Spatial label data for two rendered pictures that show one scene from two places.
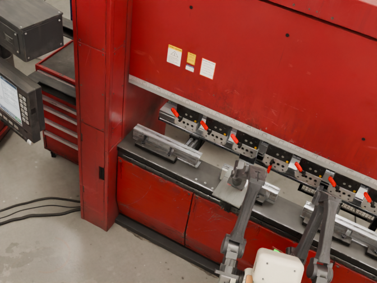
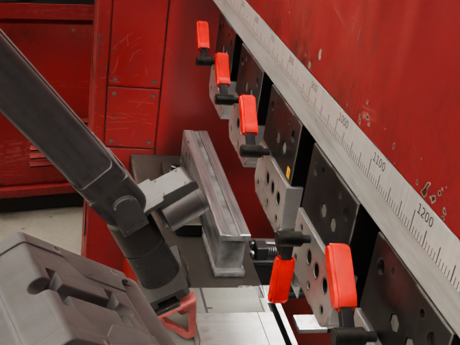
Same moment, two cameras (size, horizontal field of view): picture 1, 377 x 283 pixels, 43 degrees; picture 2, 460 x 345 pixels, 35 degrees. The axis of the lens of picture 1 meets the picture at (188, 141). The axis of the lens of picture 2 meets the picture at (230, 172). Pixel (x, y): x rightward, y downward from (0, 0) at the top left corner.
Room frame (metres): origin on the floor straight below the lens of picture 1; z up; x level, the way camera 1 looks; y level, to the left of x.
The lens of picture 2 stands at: (1.53, -1.04, 1.66)
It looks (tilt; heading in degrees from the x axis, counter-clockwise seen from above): 25 degrees down; 54
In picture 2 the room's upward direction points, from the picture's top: 8 degrees clockwise
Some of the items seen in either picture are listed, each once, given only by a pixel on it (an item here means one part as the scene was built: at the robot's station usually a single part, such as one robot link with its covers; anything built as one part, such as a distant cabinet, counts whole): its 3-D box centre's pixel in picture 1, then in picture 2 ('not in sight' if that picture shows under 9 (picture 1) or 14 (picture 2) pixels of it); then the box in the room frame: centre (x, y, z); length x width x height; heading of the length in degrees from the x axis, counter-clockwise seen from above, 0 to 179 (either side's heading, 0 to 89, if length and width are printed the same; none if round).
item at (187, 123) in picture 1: (189, 115); (241, 67); (2.29, 0.02, 1.26); 0.15 x 0.09 x 0.17; 69
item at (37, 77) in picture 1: (47, 94); not in sight; (2.34, 0.94, 1.18); 0.40 x 0.24 x 0.07; 69
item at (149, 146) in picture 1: (155, 150); (179, 196); (2.30, 0.21, 0.89); 0.30 x 0.05 x 0.03; 69
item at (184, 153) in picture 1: (166, 145); (210, 194); (2.33, 0.14, 0.92); 0.50 x 0.06 x 0.10; 69
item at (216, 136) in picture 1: (218, 127); (267, 107); (2.21, -0.16, 1.26); 0.15 x 0.09 x 0.17; 69
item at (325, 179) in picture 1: (320, 186); not in sight; (2.12, -0.87, 1.01); 0.26 x 0.12 x 0.05; 159
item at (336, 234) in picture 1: (326, 231); not in sight; (1.87, -0.92, 0.89); 0.30 x 0.05 x 0.03; 69
